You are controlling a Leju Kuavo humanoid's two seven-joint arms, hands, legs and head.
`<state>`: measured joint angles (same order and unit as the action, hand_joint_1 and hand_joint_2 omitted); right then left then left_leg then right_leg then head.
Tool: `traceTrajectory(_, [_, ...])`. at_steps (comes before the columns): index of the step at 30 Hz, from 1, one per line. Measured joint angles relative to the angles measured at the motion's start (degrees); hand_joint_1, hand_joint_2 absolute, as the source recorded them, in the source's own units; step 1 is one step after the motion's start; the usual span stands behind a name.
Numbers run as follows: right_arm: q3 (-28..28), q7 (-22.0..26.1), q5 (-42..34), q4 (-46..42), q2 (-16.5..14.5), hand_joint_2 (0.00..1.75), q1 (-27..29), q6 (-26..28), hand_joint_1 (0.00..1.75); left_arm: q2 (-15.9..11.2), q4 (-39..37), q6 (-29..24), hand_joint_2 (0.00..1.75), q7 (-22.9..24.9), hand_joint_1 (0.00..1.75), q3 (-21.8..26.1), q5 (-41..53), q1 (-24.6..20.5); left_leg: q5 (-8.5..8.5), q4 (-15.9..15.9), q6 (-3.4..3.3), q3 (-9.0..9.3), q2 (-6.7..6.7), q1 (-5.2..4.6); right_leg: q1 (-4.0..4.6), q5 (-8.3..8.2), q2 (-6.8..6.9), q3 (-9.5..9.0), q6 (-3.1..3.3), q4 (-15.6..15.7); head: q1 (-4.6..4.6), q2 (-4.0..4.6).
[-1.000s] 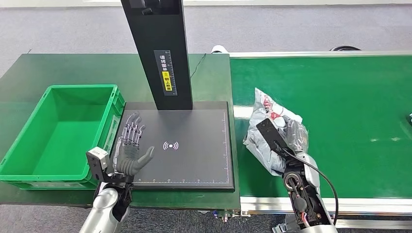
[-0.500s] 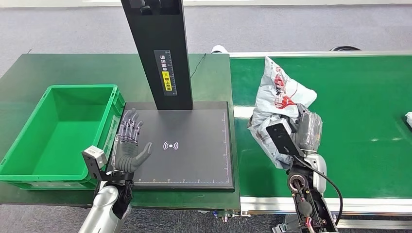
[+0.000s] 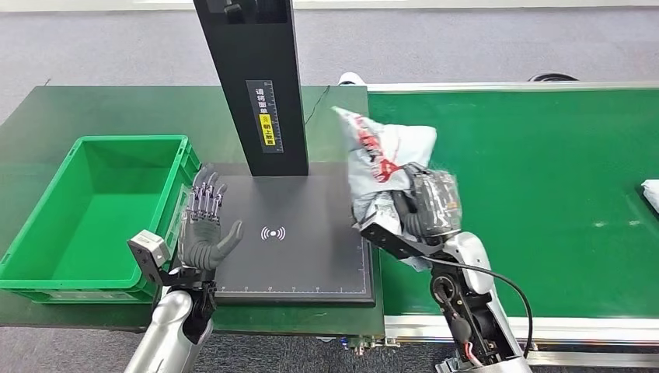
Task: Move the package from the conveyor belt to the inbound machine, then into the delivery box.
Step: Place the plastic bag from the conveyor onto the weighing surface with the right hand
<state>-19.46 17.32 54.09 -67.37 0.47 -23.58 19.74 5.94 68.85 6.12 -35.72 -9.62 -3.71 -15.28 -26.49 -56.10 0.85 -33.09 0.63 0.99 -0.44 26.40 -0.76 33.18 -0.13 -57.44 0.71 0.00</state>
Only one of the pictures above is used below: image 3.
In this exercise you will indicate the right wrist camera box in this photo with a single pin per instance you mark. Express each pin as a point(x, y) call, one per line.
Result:
point(391, 241)

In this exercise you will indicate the metal connector bracket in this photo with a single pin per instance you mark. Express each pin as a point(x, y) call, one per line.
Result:
point(368, 344)

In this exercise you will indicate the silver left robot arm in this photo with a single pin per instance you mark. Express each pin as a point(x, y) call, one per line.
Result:
point(167, 334)

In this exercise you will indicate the green conveyor belt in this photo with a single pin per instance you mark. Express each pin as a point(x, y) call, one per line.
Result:
point(540, 180)

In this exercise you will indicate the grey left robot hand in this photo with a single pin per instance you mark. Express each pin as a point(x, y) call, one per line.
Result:
point(203, 237)

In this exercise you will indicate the white red-lined mailer package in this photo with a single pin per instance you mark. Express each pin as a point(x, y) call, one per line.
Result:
point(653, 193)

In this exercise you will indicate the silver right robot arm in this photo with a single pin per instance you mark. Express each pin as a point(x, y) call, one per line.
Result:
point(466, 309)

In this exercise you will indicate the black scanner column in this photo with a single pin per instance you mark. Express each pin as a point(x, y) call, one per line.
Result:
point(257, 56)

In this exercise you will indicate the grey red-printed mailer package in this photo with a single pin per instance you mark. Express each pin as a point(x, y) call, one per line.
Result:
point(378, 149)

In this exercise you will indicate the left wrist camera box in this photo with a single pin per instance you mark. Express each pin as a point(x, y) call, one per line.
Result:
point(149, 252)

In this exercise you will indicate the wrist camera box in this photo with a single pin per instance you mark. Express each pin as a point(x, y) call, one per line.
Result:
point(391, 241)
point(149, 252)

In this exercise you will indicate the black scanner base plate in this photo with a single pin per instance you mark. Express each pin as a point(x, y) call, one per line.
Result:
point(298, 262)

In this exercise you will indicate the white round conveyor end piece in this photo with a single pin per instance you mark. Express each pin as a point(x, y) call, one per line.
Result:
point(351, 79)

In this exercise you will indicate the green plastic crate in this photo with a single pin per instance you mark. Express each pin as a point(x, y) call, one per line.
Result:
point(103, 206)

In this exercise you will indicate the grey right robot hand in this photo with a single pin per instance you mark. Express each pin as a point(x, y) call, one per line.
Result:
point(435, 203)

